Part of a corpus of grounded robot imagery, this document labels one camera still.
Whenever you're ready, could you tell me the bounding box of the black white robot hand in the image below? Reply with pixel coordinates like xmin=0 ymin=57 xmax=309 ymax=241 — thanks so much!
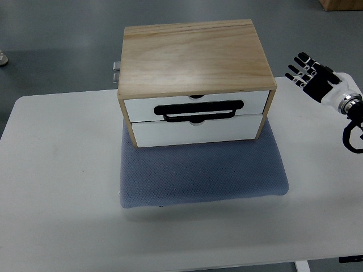
xmin=285 ymin=52 xmax=362 ymax=114

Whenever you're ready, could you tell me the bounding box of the white lower drawer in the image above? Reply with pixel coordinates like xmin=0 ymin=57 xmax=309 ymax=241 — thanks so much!
xmin=132 ymin=114 xmax=263 ymax=147

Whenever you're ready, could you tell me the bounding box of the white table leg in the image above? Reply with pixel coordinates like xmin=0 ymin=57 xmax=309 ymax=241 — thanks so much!
xmin=294 ymin=260 xmax=311 ymax=272

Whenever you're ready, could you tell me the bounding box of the cardboard box corner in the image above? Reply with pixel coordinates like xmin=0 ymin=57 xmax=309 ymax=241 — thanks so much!
xmin=319 ymin=0 xmax=362 ymax=11

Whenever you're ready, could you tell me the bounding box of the wooden drawer cabinet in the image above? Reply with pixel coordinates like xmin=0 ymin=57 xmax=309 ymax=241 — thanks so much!
xmin=118 ymin=19 xmax=277 ymax=148

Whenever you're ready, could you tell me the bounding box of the black table control panel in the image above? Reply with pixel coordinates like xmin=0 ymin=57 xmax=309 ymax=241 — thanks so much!
xmin=339 ymin=255 xmax=363 ymax=264

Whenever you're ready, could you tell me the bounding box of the metal clamp behind cabinet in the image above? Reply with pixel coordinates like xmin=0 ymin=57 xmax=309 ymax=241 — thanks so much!
xmin=112 ymin=61 xmax=121 ymax=83

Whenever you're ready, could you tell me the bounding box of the blue-grey mesh cushion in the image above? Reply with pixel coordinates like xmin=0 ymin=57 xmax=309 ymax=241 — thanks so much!
xmin=120 ymin=124 xmax=289 ymax=209

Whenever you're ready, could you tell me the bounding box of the white drawer black handle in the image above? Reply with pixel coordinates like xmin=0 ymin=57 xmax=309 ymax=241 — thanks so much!
xmin=124 ymin=90 xmax=269 ymax=123

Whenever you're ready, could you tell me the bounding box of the white shoe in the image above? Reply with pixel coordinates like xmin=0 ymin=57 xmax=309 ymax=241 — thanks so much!
xmin=0 ymin=50 xmax=9 ymax=67

